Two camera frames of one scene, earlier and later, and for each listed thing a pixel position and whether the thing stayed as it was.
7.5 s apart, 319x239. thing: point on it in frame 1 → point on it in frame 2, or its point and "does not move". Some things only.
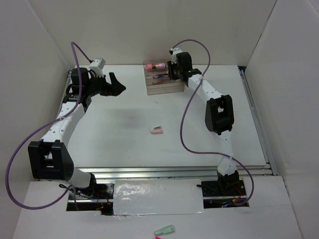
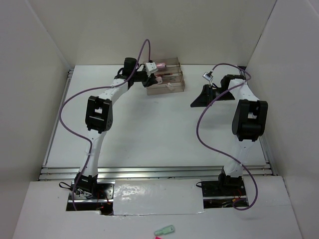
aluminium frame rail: [199, 171] does not move
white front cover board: [158, 196] does not move
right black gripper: [170, 67] → [206, 97]
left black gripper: [115, 89] → [149, 80]
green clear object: [167, 230] does not move
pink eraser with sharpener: [156, 130] → [159, 79]
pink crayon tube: [154, 66] does not move
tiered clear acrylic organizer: [157, 79] does not move
